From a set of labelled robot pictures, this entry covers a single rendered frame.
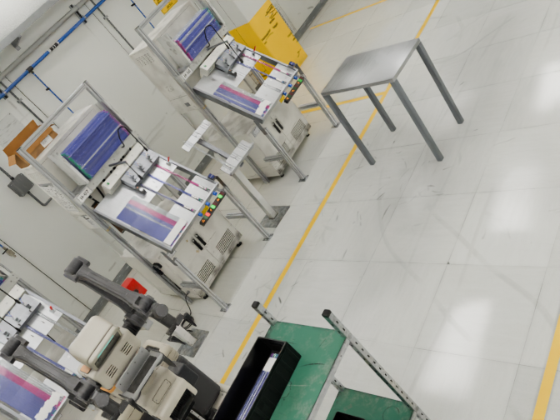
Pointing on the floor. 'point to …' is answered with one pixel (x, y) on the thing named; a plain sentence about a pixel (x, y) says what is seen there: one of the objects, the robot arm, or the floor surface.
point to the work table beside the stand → (366, 65)
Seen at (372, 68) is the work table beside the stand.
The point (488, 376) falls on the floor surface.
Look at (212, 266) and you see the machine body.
